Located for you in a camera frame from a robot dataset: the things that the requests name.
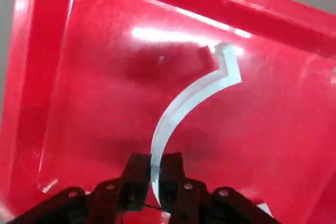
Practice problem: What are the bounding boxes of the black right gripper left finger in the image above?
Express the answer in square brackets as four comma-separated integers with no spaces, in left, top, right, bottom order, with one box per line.
[7,152,152,224]

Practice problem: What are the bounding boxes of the red plastic tray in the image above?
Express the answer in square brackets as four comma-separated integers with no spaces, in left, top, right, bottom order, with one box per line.
[0,0,336,224]

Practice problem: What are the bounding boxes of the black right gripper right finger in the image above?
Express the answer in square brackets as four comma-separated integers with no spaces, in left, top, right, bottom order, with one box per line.
[157,152,279,224]

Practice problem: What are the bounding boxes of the large white pipe clamp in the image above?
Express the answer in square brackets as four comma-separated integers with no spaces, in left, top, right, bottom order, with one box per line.
[150,42,242,209]

